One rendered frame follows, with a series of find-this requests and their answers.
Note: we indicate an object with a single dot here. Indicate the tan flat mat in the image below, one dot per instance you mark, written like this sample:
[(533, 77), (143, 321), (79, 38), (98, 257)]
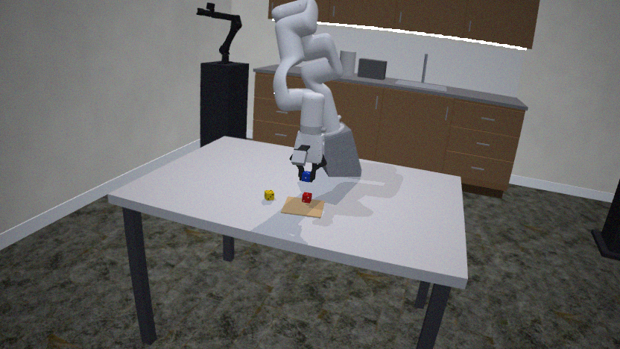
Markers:
[(295, 206)]

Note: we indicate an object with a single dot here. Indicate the red die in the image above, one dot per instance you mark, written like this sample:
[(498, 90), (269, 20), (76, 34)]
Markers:
[(306, 197)]

